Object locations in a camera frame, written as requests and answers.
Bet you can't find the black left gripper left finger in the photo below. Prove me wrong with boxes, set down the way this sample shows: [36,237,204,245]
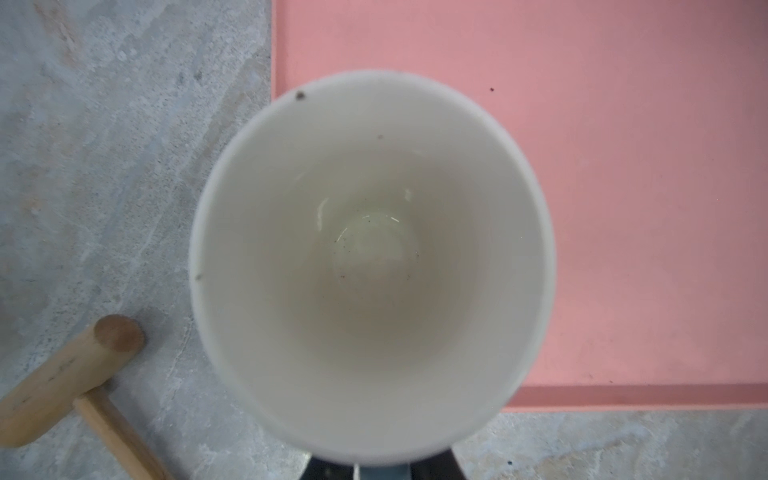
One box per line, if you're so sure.
[299,457,355,480]

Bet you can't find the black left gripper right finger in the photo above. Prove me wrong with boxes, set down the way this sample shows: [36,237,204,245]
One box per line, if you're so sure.
[410,449,467,480]

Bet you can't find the cream mug blue handle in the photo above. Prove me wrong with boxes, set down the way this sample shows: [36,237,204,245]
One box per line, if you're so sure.
[188,70,556,466]

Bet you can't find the wooden mallet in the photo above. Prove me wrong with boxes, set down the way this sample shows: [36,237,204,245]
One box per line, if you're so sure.
[1,314,173,479]

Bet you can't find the pink silicone tray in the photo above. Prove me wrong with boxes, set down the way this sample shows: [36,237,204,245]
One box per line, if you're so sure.
[271,1,767,411]

